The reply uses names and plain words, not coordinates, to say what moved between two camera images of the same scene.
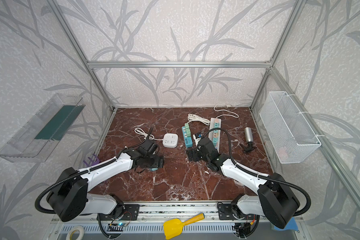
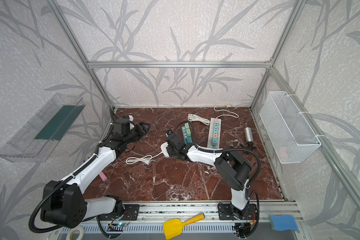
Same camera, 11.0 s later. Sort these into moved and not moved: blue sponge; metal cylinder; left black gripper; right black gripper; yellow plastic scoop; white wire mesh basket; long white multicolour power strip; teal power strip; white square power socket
Moved: white square power socket; left black gripper; right black gripper
Not moved: long white multicolour power strip; white wire mesh basket; teal power strip; blue sponge; metal cylinder; yellow plastic scoop
